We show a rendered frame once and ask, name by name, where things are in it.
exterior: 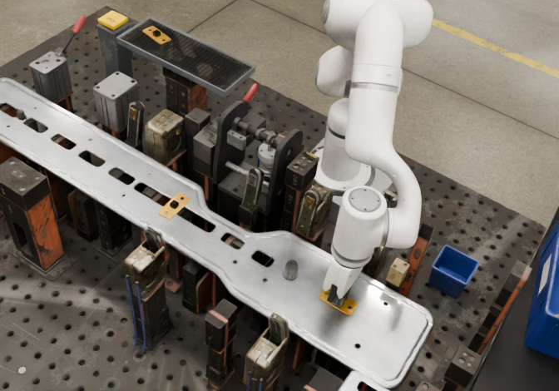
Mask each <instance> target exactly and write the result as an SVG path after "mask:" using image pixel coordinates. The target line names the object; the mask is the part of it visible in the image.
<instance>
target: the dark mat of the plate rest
mask: <svg viewBox="0 0 559 391"><path fill-rule="evenodd" d="M151 26H154V27H156V28H157V29H158V30H160V31H161V32H163V33H164V34H166V35H167V36H168V37H169V38H170V39H171V40H170V41H169V42H167V43H164V44H162V45H160V44H159V43H157V42H156V41H154V40H153V39H152V38H150V37H149V36H147V35H146V34H145V33H144V32H143V30H144V29H146V28H148V27H151ZM121 39H122V40H124V41H126V42H129V43H130V44H132V45H134V46H136V47H139V48H140V49H142V50H144V51H146V52H149V53H150V54H152V55H154V56H156V57H159V58H160V59H162V60H164V61H166V62H169V63H170V64H172V65H174V66H176V67H179V68H180V69H182V70H184V71H186V72H189V73H190V74H192V75H194V76H196V77H199V78H200V79H202V80H204V81H206V82H209V83H210V84H212V85H214V86H216V87H219V88H220V89H222V90H224V91H225V90H226V89H227V88H228V87H230V86H231V85H232V84H233V83H235V82H236V81H237V80H238V79H240V78H241V77H242V76H243V75H244V74H246V73H247V72H248V71H249V70H250V69H251V68H252V67H250V66H247V65H245V64H244V63H242V62H239V61H237V60H235V59H234V58H232V57H228V56H226V55H225V54H223V53H221V52H218V51H216V50H215V49H212V48H210V47H207V46H206V45H204V44H202V43H200V42H197V41H196V40H193V39H191V38H189V37H187V36H185V35H183V34H181V33H179V32H176V31H174V30H172V29H170V28H168V27H166V26H164V25H162V24H160V23H158V22H155V21H153V20H151V19H149V20H147V21H146V22H144V23H142V24H141V25H140V26H139V27H137V28H135V29H134V30H132V31H131V32H129V33H127V34H126V35H125V36H123V37H121Z"/></svg>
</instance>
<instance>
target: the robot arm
mask: <svg viewBox="0 0 559 391"><path fill-rule="evenodd" d="M322 19H323V20H322V21H323V25H324V30H325V31H326V33H327V34H328V36H329V37H330V38H331V40H333V41H334V42H335V43H337V44H338V45H339V46H337V47H334V48H332V49H330V50H328V51H327V52H326V53H325V54H324V55H323V56H322V57H321V58H320V59H319V61H318V62H317V65H316V68H315V72H314V83H315V85H316V86H317V88H318V89H319V91H320V92H322V93H323V94H325V95H327V96H330V97H341V98H342V99H340V100H337V101H336V102H335V103H333V105H332V106H331V107H330V109H329V114H328V120H327V126H326V132H325V138H324V148H323V149H321V150H319V151H317V152H316V153H315V155H316V156H318V157H320V160H319V162H318V167H317V172H316V177H315V178H314V179H315V180H316V182H317V183H319V184H320V185H322V186H324V187H326V188H328V189H330V190H332V191H341V192H344V195H343V197H342V201H341V205H340V208H339V215H338V219H337V223H336V226H335V231H334V238H333V241H332V245H331V252H332V255H333V257H334V258H333V259H332V261H331V263H330V265H329V268H328V271H327V274H326V276H325V279H324V284H323V290H325V291H327V290H329V289H330V288H332V289H331V290H330V293H329V296H328V298H327V301H328V302H330V303H331V304H334V305H338V307H340V308H341V307H342V306H343V303H344V300H345V299H348V297H349V293H350V290H351V289H350V287H351V285H352V284H353V282H354V281H355V280H356V279H357V277H358V276H359V274H360V272H361V270H362V268H363V267H364V266H365V265H366V264H367V263H368V262H369V261H370V260H371V258H372V255H373V252H374V248H375V247H389V248H399V249H407V248H410V247H412V246H413V245H414V244H415V242H416V240H417V238H418V230H419V223H420V215H421V202H422V201H421V191H420V188H419V185H418V182H417V180H416V178H415V176H414V174H413V173H412V171H411V170H410V168H409V167H408V166H407V164H406V163H405V162H404V161H403V160H402V158H401V157H400V156H399V155H398V153H397V152H396V151H395V150H394V148H393V143H392V136H393V124H394V118H395V111H396V105H397V98H398V94H399V93H400V92H401V88H402V85H403V71H402V68H401V63H402V56H403V49H404V48H408V47H413V46H416V45H418V44H419V43H420V42H422V41H423V40H424V39H425V38H426V37H427V36H428V34H429V33H430V30H431V29H432V25H433V9H432V7H431V5H430V3H429V2H428V1H427V0H326V1H325V4H324V8H323V13H322ZM370 166H372V167H374V168H377V169H378V170H380V171H382V172H383V173H385V174H386V175H387V176H388V177H389V178H390V179H391V180H392V182H393V183H394V185H395V187H396V190H397V193H398V203H397V206H396V207H395V208H387V202H386V200H385V198H384V197H383V195H382V194H381V193H380V192H379V191H377V190H375V189H374V188H372V187H369V186H365V184H366V183H367V182H368V180H369V177H370V174H371V167H370Z"/></svg>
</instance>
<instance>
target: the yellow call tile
mask: <svg viewBox="0 0 559 391"><path fill-rule="evenodd" d="M98 22H99V23H100V24H102V25H104V26H106V27H109V28H110V29H112V30H115V29H116V28H118V27H119V26H121V25H122V24H124V23H125V22H128V18H127V17H125V16H123V15H121V14H120V13H117V12H114V11H110V12H109V13H107V14H106V15H104V16H102V17H100V18H98Z"/></svg>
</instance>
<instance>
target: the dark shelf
mask: <svg viewBox="0 0 559 391"><path fill-rule="evenodd" d="M558 221H559V205H558V207H557V209H556V211H555V213H554V215H553V217H552V220H551V222H550V224H549V226H548V227H547V230H546V232H545V234H544V236H545V237H544V236H543V237H542V240H541V242H540V244H539V246H540V247H539V246H538V248H537V251H536V253H535V255H534V256H533V258H532V261H531V263H530V265H529V266H528V267H530V268H532V271H531V273H530V274H529V276H528V278H527V281H526V283H525V284H524V285H523V287H522V289H521V291H520V292H519V294H518V295H517V297H516V298H515V300H514V302H513V303H512V306H511V307H510V309H509V310H508V312H507V313H506V315H505V317H504V318H503V320H502V322H501V324H500V326H499V328H498V330H497V332H496V334H495V336H494V338H493V341H492V343H491V345H490V347H489V349H488V351H487V353H486V355H485V357H484V359H483V361H482V363H481V365H480V367H479V369H478V371H477V374H476V376H475V378H474V380H475V381H474V380H473V381H472V384H471V386H470V388H469V390H468V391H559V359H556V358H553V357H552V356H549V355H547V354H544V353H541V352H539V351H536V350H535V349H531V348H528V347H527V346H526V345H525V344H524V340H525V336H526V332H527V323H528V319H529V314H530V310H531V306H532V297H533V293H534V289H535V284H536V280H537V272H538V267H539V263H540V257H541V253H542V247H543V246H544V244H545V243H546V241H547V239H548V237H549V235H550V234H551V232H552V231H553V229H554V228H555V226H556V224H557V222H558ZM543 238H544V239H543Z"/></svg>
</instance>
